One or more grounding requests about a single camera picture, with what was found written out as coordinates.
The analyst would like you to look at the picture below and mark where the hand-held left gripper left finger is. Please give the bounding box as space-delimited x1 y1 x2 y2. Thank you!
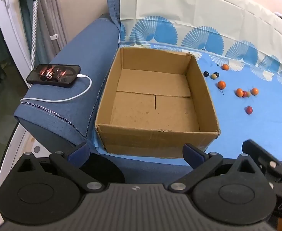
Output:
16 142 105 193

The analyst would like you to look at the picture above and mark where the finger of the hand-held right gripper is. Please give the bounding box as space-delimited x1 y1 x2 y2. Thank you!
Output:
242 139 282 174

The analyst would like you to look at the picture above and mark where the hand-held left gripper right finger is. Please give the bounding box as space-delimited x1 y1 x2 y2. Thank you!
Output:
168 143 260 194

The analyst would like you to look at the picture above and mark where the brown cardboard box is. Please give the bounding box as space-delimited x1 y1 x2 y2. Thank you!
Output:
95 47 221 159

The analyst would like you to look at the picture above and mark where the orange mandarin with stem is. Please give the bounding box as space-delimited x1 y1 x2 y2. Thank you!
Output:
217 80 226 95

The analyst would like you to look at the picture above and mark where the blue white fan-print sheet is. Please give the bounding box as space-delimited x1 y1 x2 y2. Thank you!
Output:
96 0 282 164

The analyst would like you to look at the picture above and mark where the black smartphone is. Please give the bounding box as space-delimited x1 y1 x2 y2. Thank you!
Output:
26 64 81 88

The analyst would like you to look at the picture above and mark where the blue fabric sofa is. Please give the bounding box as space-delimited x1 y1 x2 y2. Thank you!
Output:
12 0 196 184

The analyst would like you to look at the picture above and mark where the grey curtain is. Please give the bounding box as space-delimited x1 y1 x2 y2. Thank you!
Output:
35 0 68 60

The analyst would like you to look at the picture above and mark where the teal curtain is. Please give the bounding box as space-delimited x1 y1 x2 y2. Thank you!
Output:
18 0 37 62

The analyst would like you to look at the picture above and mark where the white charging cable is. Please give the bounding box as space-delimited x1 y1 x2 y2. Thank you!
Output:
20 73 92 103

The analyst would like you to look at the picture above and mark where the black white braided cord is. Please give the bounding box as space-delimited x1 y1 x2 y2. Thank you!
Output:
30 0 39 72

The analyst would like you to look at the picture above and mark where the white door frame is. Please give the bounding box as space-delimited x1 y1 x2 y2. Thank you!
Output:
0 0 33 88

